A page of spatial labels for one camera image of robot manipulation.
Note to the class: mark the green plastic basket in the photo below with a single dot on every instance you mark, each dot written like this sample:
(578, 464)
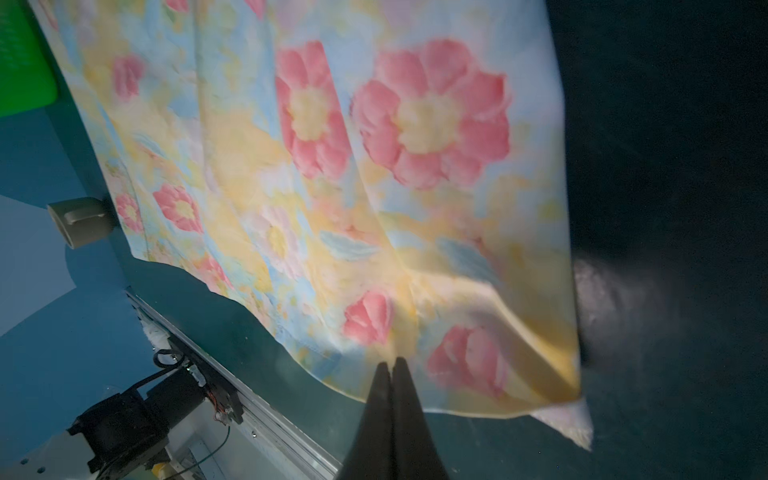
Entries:
(27, 81)

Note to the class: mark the pastel floral skirt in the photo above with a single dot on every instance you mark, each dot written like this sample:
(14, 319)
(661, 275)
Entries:
(372, 180)

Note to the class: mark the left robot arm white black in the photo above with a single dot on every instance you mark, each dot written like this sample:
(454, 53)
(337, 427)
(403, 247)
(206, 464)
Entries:
(120, 433)

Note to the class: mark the grey ceramic mug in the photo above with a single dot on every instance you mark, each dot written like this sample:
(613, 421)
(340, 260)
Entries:
(82, 221)

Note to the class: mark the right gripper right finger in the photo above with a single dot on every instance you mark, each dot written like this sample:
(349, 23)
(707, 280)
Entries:
(414, 453)

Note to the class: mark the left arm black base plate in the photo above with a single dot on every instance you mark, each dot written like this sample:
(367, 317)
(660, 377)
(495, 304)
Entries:
(222, 394)

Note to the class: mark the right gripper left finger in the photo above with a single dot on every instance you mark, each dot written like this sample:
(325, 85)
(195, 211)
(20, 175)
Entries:
(370, 456)

